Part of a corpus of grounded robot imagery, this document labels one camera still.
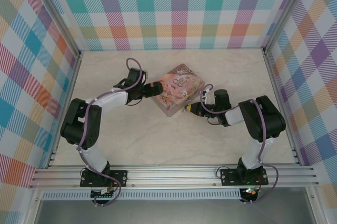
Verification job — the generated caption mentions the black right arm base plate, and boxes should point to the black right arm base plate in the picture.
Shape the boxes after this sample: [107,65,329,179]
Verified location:
[220,168,269,187]

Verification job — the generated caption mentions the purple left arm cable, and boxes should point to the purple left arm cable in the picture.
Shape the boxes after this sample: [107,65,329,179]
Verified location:
[76,58,146,208]

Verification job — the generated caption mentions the aluminium frame post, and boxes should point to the aluminium frame post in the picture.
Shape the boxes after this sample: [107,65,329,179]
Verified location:
[263,0,313,51]
[27,0,82,56]

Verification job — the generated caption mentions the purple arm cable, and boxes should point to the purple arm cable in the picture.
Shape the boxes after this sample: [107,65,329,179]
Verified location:
[76,58,146,208]
[200,84,279,205]

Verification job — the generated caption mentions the white slotted cable duct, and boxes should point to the white slotted cable duct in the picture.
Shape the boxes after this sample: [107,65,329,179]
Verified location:
[41,188,242,201]

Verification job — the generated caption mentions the aluminium mounting rail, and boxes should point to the aluminium mounting rail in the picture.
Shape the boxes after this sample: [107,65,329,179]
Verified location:
[28,165,320,190]

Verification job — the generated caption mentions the black controller board with lights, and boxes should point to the black controller board with lights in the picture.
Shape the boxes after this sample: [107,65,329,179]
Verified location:
[241,186,260,197]

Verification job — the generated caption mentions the aluminium table side rail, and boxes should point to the aluminium table side rail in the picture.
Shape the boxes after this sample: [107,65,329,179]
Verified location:
[46,50,84,169]
[262,47,301,166]

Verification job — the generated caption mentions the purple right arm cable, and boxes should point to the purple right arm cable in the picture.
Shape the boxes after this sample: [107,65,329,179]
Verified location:
[200,84,279,205]

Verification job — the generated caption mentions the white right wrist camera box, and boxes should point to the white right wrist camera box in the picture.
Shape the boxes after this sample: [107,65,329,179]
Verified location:
[201,89,213,104]

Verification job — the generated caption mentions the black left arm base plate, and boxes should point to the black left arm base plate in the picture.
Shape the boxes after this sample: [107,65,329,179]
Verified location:
[80,170,128,188]

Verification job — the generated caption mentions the pink illustrated tin box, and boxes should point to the pink illustrated tin box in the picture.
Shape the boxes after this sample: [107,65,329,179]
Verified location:
[152,63,205,118]

